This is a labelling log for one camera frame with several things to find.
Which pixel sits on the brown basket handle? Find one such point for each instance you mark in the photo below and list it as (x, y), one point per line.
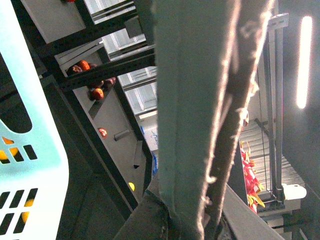
(206, 53)

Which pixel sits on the light blue plastic basket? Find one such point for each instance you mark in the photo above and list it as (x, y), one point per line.
(34, 182)

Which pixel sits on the black display shelf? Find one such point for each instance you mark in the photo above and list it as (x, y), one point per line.
(90, 160)

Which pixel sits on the red apple on shelf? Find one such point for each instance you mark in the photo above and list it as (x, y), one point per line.
(96, 94)

